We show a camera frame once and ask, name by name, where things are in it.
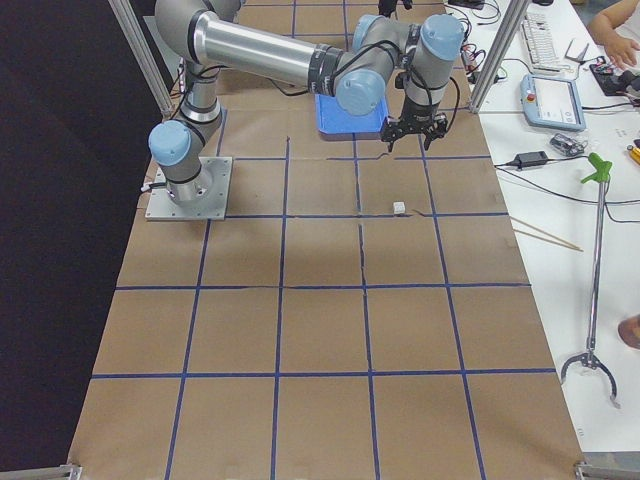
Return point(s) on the left teach pendant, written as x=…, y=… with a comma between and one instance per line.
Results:
x=552, y=103

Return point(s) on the black power adapter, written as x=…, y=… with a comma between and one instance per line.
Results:
x=530, y=159

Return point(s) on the white keyboard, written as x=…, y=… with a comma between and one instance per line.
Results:
x=538, y=44

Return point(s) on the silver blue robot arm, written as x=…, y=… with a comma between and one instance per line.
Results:
x=206, y=36

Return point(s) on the blue plastic tray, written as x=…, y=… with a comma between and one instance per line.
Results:
x=335, y=123

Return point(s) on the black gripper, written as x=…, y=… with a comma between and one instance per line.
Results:
x=416, y=114

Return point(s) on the aluminium frame post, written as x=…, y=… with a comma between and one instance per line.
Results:
x=511, y=20

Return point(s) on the wooden chopsticks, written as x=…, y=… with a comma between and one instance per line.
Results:
x=527, y=229

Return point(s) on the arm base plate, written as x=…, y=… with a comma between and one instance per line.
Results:
x=205, y=197

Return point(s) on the person hand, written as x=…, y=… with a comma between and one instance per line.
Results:
x=620, y=50

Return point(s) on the green handled grabber tool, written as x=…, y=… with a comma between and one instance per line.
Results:
x=588, y=359

